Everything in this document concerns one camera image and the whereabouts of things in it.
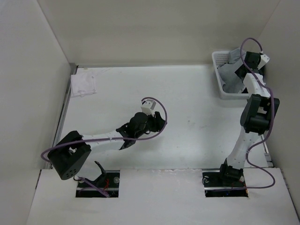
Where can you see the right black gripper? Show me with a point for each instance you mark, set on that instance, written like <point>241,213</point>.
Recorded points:
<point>237,71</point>

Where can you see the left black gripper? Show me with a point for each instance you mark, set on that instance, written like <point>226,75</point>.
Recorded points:
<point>158,123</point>

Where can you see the grey tank top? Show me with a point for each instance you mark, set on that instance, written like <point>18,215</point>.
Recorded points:
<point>231,83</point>

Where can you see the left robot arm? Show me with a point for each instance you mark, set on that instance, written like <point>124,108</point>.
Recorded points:
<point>75,154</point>

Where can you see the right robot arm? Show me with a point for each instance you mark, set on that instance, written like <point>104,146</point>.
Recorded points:
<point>256,119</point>

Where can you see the black tank top in basket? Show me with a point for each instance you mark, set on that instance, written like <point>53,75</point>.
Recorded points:
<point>261,72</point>

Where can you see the folded white tank top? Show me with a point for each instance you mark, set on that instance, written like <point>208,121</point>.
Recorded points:
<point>83,84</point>

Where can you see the white plastic laundry basket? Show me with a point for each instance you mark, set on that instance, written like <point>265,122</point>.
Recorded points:
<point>220,58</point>

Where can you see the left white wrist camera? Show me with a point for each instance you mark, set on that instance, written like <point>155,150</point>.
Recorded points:
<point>148,107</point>

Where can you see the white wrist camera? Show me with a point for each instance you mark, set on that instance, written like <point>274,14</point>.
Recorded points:
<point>148,107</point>
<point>264,59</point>

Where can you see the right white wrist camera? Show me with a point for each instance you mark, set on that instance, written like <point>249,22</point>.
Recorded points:
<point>264,59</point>

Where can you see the left metal table rail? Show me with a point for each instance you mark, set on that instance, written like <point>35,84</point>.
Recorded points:
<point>64,107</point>

